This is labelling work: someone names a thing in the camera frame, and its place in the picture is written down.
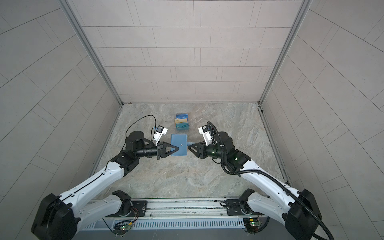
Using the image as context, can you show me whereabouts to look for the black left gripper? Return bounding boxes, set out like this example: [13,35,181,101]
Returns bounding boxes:
[134,142,178,163]

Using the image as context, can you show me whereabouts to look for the blue-grey card holder wallet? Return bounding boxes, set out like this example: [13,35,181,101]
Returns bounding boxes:
[171,134,188,157]

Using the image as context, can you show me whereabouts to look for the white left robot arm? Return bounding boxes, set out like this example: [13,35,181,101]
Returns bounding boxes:
[31,131,179,240]

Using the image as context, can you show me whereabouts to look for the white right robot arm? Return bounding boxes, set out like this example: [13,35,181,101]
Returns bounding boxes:
[188,132,322,240]

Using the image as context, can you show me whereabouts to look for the teal VIP card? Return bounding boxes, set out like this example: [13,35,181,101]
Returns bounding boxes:
[176,123,190,131]

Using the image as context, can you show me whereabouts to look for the dark blue VIP card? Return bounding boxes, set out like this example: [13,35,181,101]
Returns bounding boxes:
[176,113,189,119]

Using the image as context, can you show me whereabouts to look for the white vent grille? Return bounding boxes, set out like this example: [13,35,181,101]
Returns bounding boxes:
[80,218,247,231]

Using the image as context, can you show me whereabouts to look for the left circuit board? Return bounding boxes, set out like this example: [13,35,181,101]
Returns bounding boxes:
[113,221,133,236]

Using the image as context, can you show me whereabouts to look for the circuit board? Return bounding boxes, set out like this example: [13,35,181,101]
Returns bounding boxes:
[113,221,133,236]
[243,218,261,234]

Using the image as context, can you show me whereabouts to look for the right circuit board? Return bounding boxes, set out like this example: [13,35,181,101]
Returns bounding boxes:
[243,218,261,234]

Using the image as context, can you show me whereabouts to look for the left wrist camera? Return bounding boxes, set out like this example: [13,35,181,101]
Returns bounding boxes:
[153,125,168,146]

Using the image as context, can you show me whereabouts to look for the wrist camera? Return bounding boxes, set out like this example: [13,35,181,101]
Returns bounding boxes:
[198,125,213,146]
[153,125,168,146]

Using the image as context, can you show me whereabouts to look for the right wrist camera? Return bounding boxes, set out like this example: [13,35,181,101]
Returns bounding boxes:
[198,125,213,146]

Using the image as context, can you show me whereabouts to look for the thin black camera cable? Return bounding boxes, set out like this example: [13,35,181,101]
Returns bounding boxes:
[103,114,157,181]

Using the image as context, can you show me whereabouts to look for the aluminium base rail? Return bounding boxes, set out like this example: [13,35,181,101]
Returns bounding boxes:
[89,197,262,221]

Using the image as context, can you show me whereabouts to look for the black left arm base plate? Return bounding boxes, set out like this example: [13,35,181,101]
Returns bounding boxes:
[107,201,148,218]

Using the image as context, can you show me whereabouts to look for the black corrugated cable conduit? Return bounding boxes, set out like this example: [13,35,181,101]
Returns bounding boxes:
[206,121,335,240]

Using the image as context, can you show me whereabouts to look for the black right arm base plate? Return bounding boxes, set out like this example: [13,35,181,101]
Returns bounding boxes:
[220,199,260,216]

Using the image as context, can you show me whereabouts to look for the left aluminium corner post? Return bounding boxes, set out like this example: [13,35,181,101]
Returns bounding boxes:
[58,0,124,107]

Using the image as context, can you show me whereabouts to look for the aluminium corner post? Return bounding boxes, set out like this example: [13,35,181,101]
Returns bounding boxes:
[58,0,124,107]
[259,0,312,107]

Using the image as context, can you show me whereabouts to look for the right aluminium corner post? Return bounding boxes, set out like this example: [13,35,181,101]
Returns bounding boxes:
[259,0,312,107]

